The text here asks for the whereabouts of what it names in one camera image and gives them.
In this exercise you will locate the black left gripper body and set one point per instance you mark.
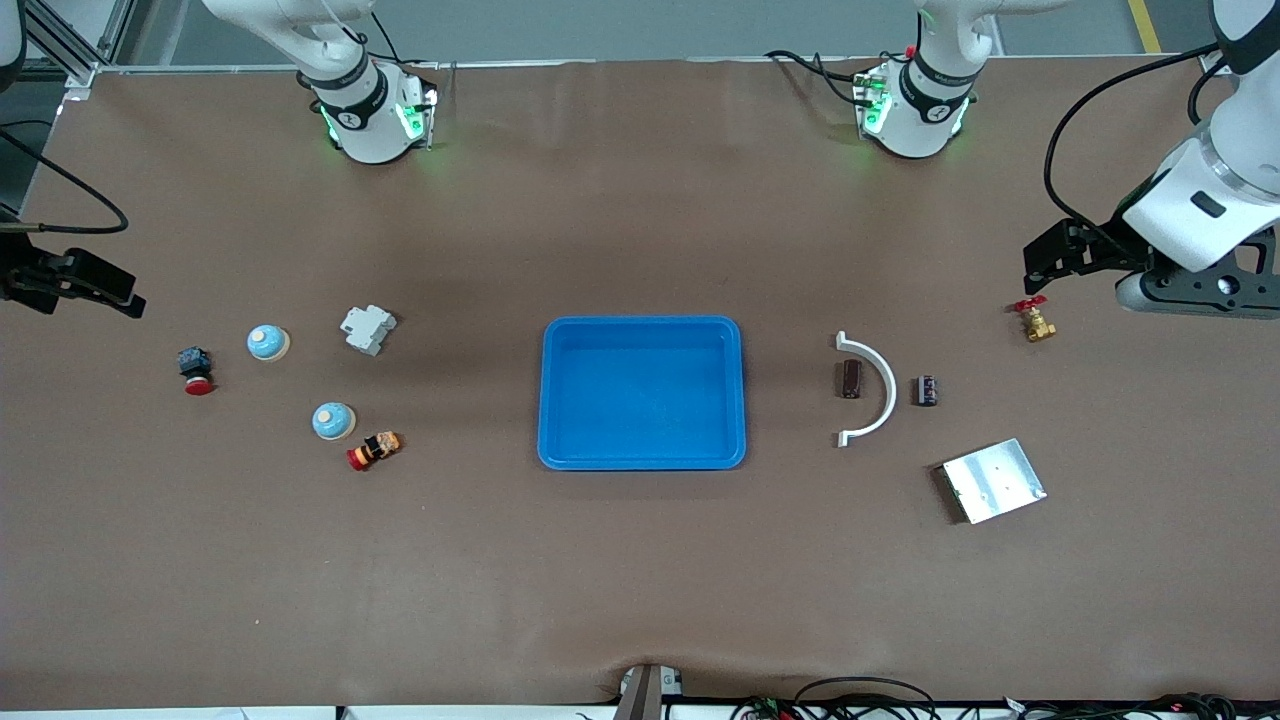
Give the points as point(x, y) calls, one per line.
point(1112, 250)

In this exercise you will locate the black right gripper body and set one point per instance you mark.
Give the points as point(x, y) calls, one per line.
point(22, 272)

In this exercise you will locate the blue dome call bell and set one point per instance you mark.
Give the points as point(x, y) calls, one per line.
point(333, 421)
point(267, 343)

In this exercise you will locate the black striped capacitor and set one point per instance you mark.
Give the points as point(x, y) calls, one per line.
point(927, 391)

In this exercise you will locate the dark brown cylinder capacitor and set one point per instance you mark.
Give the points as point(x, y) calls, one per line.
point(851, 379)

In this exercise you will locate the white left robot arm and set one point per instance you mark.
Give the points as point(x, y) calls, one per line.
point(925, 110)

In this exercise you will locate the silver metal plate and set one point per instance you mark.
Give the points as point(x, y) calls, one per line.
point(992, 482)

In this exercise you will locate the white circuit breaker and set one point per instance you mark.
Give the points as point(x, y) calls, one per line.
point(368, 330)

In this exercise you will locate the red yellow emergency stop button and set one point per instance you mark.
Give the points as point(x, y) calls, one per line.
point(374, 451)

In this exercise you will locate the blue plastic tray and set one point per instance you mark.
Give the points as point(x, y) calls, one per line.
point(640, 400)

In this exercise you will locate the grey table edge clamp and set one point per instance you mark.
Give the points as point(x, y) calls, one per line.
point(645, 695)

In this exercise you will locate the red push button switch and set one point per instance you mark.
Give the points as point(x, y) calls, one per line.
point(197, 372)

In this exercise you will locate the white curved plastic bracket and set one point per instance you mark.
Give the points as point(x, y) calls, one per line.
point(886, 380)

